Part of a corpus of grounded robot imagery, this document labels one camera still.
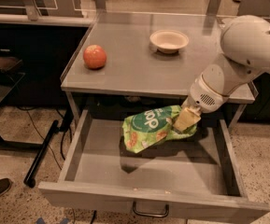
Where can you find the green rice chip bag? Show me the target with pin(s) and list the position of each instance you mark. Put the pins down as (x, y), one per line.
(153, 127)

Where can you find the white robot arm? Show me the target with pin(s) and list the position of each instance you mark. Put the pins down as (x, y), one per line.
(245, 55)

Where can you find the black side cart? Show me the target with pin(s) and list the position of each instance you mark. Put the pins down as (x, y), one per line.
(9, 80)

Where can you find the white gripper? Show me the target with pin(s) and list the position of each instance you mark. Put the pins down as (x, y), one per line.
(202, 96)

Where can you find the red apple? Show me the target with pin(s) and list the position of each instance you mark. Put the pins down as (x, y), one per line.
(94, 57)

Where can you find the clear acrylic guard panel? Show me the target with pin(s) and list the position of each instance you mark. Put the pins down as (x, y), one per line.
(159, 0)

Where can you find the white paper bowl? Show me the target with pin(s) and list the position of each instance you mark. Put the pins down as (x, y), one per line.
(169, 41)

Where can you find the metal drawer handle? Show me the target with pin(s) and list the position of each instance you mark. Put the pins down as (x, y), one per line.
(151, 209)

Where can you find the grey open top drawer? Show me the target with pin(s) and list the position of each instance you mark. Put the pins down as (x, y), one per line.
(198, 178)

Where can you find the black floor bar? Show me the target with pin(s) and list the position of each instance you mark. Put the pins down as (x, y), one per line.
(30, 179)

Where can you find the grey cabinet table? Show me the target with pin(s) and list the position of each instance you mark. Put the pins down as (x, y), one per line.
(134, 67)

